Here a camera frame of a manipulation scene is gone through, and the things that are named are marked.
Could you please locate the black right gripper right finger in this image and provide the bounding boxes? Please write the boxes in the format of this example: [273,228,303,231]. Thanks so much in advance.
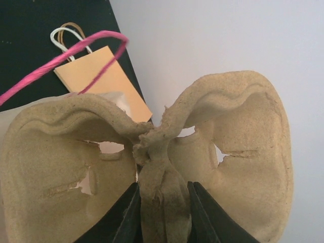
[187,181,258,243]

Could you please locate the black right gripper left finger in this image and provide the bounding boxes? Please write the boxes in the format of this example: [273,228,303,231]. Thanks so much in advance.
[76,183,141,243]

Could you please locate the brown pulp cup carrier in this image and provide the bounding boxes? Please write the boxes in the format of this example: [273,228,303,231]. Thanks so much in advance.
[1,71,293,242]

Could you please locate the cream cakes paper bag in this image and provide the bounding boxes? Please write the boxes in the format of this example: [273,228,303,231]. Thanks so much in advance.
[0,30,139,188]

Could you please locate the plain brown paper bag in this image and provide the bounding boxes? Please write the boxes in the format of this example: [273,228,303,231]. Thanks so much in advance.
[50,22,152,122]

